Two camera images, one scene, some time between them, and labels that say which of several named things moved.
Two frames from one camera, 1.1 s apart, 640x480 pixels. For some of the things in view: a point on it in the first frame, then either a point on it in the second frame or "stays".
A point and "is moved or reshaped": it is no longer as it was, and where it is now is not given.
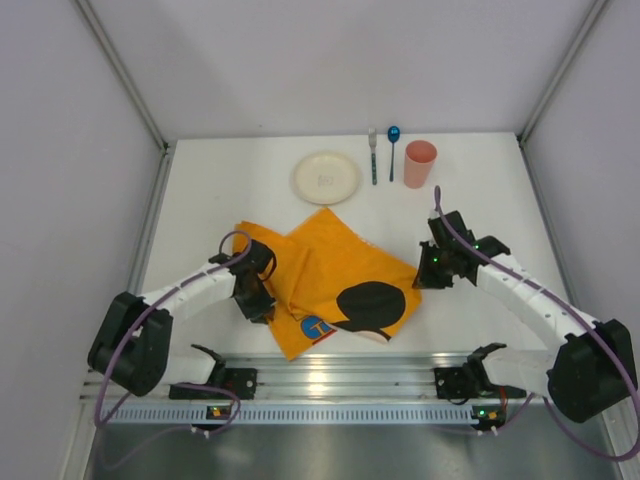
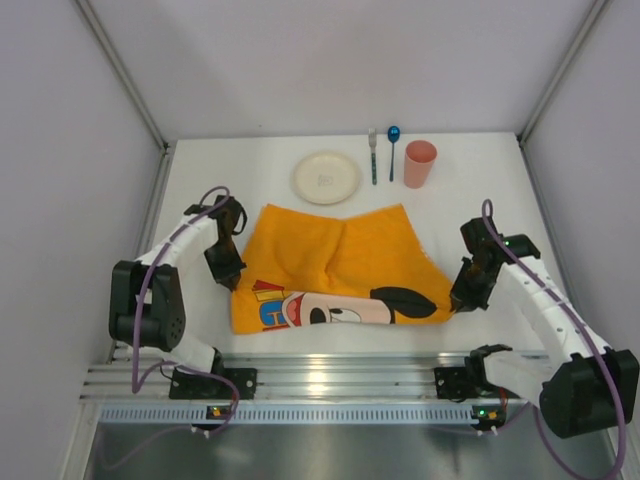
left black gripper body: (255, 304) -> (223, 261)
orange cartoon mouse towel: (326, 279) is moved or reshaped
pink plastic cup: (419, 158) stays
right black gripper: (431, 273) -> (467, 284)
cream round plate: (326, 178) stays
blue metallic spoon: (393, 134) stays
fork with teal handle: (373, 144) stays
